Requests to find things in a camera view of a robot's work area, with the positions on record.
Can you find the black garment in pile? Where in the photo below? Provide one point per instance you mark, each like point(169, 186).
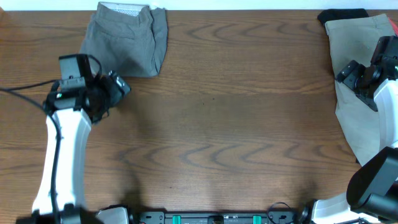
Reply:
point(339, 14)

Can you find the grey shorts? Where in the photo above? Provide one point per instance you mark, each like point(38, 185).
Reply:
point(131, 44)

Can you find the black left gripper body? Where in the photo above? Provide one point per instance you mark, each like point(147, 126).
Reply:
point(107, 93)

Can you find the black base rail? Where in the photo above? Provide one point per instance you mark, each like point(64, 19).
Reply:
point(202, 218)

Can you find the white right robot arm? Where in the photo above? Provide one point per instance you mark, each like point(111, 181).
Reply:
point(371, 195)

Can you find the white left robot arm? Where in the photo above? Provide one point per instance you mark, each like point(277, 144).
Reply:
point(72, 107)

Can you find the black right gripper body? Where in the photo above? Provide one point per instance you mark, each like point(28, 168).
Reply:
point(356, 73)

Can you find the beige khaki shorts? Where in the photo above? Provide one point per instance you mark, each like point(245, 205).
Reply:
point(352, 45)

